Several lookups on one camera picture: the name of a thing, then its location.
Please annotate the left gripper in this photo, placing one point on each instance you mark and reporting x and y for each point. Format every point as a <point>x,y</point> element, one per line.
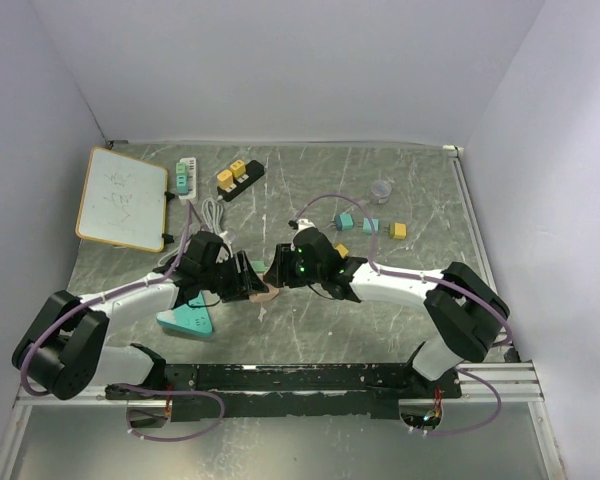
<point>242,282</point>

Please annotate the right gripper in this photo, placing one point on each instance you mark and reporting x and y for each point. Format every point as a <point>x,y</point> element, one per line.
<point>279,274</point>

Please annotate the pink cube socket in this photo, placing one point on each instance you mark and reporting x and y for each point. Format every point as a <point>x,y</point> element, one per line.
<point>263,297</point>

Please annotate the teal triangular socket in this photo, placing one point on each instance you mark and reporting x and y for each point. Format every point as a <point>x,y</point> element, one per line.
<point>191,319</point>

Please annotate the yellow plug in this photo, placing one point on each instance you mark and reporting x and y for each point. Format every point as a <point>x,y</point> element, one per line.
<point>238,169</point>
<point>225,180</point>
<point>342,250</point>
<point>397,231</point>

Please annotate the green plug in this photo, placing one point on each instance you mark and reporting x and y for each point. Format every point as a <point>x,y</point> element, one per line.
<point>181,169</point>
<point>259,266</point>

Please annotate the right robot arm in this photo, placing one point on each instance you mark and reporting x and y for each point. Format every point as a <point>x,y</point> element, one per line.
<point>467,314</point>

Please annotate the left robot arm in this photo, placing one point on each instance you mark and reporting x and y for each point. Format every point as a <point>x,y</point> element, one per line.
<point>64,347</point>

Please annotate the teal plug on white strip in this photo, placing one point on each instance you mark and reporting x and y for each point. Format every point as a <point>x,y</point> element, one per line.
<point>182,184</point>

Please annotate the green plug on white strip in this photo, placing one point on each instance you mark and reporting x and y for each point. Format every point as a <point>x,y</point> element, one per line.
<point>181,169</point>

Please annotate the black power strip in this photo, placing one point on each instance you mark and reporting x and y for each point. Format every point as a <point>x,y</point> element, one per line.
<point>254,171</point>

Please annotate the clear plastic cup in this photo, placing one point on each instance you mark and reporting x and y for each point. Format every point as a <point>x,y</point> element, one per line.
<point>380,192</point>

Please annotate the white power strip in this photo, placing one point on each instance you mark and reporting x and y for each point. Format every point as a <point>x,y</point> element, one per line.
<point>192,176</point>

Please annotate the small whiteboard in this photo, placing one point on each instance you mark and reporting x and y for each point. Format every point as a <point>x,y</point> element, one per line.
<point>123,202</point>

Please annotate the black base bar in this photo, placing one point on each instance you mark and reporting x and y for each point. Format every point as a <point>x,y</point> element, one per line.
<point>268,391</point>

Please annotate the aluminium rail frame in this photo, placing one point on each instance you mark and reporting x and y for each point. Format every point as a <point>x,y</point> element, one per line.
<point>268,421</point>

